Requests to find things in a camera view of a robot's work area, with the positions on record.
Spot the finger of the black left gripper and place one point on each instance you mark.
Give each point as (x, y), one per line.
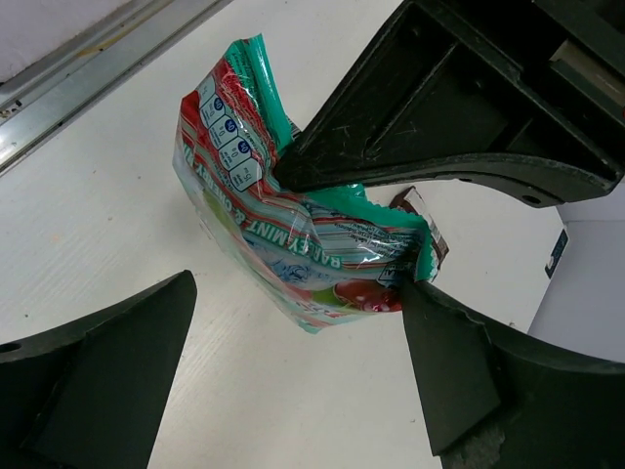
(463, 90)

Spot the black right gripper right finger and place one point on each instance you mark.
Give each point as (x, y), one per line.
(494, 397)

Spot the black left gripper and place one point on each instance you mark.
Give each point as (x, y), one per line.
(593, 45)

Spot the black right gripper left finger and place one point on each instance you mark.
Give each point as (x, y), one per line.
(91, 393)

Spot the brown chocolate bar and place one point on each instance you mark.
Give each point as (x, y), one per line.
(410, 201)

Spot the teal snack packet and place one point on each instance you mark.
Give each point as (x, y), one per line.
(324, 258)

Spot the aluminium front rail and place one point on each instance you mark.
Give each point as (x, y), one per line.
(41, 100)

